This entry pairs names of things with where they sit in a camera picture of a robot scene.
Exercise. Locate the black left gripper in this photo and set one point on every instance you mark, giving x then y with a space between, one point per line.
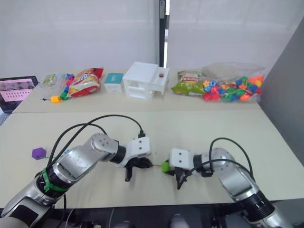
136 163

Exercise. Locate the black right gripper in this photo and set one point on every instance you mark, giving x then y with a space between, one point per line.
178 172

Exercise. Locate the light green block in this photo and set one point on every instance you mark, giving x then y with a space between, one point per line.
165 167

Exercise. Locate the blue block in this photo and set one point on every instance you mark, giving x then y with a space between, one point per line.
66 151

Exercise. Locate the purple block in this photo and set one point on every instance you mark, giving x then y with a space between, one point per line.
38 153

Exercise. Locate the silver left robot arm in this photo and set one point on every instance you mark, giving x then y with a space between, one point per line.
78 161

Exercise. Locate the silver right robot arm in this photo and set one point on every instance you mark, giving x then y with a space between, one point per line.
237 178

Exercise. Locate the clear bag of coloured beads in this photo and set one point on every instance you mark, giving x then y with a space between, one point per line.
232 91

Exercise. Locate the blue lace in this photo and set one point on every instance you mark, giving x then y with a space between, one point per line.
44 98

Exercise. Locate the green snack bag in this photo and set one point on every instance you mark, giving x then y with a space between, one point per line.
187 88

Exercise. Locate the white plastic house model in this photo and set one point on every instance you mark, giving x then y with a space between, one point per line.
139 74

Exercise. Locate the teal and white box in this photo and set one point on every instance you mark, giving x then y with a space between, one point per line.
113 79

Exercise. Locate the red snack bag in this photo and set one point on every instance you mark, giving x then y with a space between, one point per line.
84 83

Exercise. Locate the green strung block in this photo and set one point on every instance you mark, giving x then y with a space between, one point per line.
63 95

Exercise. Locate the yellow strung block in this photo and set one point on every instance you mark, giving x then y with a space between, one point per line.
55 99

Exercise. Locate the red strung bead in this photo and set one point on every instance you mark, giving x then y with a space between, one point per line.
69 82

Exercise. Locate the small green printed packet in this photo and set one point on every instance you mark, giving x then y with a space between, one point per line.
50 80

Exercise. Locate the grey partition panel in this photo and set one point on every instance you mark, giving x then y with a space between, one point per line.
285 95

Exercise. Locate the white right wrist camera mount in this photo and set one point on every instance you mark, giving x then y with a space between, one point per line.
180 158

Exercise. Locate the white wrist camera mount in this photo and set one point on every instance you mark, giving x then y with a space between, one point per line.
180 158
141 146

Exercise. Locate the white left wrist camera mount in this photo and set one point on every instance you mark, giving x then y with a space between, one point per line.
141 146

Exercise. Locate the black vertical post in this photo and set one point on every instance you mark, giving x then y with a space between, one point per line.
164 35

